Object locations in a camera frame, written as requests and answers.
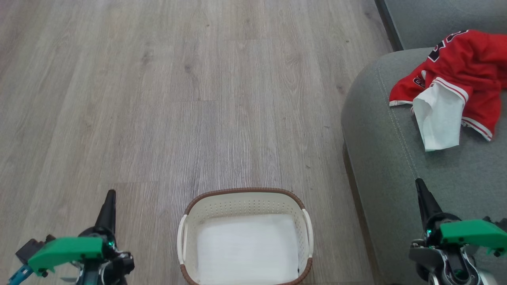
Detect wide grey sofa seat cushion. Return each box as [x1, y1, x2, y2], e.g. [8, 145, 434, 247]
[374, 0, 507, 51]

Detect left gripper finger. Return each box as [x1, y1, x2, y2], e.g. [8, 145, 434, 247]
[94, 190, 117, 235]

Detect red jersey with white trim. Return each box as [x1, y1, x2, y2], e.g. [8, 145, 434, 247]
[389, 29, 507, 142]

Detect white cloth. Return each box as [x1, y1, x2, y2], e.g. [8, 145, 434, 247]
[412, 81, 465, 152]

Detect white basket with brown rim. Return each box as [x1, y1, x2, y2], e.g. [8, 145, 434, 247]
[177, 188, 314, 285]

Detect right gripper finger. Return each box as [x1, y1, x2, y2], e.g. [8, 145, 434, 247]
[415, 178, 443, 232]

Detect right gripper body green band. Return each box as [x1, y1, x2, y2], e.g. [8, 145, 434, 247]
[425, 213, 507, 257]

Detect grey sofa chaise seat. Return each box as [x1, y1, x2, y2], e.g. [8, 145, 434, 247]
[341, 47, 507, 285]

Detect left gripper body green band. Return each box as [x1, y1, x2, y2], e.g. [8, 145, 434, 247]
[28, 226, 118, 277]

